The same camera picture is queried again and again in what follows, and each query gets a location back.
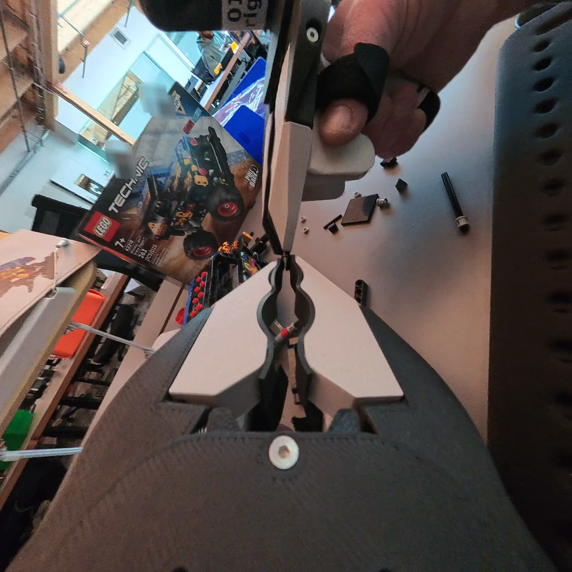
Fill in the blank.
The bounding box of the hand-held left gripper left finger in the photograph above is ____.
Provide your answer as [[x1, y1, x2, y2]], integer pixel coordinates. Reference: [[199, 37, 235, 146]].
[[168, 261, 283, 405]]

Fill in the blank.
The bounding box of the white book stand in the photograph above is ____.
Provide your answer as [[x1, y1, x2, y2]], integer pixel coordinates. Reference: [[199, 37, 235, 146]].
[[0, 259, 179, 463]]

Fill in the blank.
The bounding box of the dark perforated panel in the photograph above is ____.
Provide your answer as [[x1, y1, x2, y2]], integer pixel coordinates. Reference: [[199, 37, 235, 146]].
[[487, 0, 572, 572]]

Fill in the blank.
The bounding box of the building instruction booklet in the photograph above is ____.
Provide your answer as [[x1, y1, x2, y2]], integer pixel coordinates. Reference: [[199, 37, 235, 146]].
[[0, 229, 101, 336]]

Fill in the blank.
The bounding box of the short black axle with stop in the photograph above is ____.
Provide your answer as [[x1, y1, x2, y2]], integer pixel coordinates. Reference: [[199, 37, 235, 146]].
[[442, 172, 470, 233]]

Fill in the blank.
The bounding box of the black flat square toy panel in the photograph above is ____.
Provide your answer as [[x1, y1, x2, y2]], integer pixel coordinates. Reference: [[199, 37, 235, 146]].
[[341, 194, 380, 226]]

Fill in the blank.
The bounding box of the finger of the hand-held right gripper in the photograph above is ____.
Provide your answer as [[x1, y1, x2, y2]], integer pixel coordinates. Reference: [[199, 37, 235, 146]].
[[278, 121, 313, 254], [262, 48, 292, 253]]

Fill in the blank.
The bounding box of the green box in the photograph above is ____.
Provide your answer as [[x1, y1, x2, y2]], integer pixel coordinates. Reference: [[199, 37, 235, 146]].
[[0, 410, 35, 474]]

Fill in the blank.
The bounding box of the clear plastic bag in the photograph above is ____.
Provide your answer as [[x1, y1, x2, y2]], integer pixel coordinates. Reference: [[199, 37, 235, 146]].
[[223, 76, 268, 119]]

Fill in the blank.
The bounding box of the toy truck set box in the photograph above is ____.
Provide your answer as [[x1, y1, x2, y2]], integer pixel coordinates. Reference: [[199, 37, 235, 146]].
[[76, 83, 264, 284]]

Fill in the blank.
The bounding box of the orange storage bin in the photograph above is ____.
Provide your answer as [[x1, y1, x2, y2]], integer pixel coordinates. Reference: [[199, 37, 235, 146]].
[[50, 290, 105, 358]]

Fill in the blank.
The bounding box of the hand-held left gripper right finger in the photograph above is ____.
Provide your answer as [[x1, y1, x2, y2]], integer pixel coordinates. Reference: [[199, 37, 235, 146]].
[[291, 259, 405, 406]]

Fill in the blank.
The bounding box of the blue storage bin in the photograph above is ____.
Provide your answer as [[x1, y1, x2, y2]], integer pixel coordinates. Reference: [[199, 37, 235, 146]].
[[214, 57, 269, 157]]

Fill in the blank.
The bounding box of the person's right hand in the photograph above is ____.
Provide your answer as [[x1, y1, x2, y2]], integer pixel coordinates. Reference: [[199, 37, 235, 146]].
[[318, 0, 537, 157]]

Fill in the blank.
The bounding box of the flame-printed toy truck model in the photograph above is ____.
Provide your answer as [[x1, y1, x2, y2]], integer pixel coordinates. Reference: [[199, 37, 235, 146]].
[[185, 232, 273, 320]]

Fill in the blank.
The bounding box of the grey desk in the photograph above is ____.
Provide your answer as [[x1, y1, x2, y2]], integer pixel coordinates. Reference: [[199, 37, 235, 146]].
[[80, 18, 519, 447]]

